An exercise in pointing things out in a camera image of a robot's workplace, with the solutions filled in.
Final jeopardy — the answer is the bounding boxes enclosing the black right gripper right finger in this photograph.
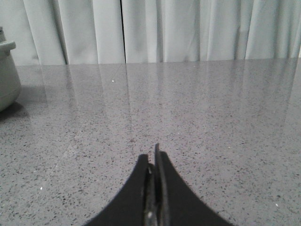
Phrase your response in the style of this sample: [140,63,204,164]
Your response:
[155,144,231,226]

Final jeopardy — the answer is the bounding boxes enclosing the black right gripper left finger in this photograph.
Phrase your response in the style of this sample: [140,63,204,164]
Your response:
[86,154,150,226]

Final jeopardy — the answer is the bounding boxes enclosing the pale green electric cooking pot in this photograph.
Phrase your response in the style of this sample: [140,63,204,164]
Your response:
[0,27,21,111]

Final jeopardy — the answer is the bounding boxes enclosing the white pleated curtain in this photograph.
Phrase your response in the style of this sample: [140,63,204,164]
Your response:
[0,0,301,65]

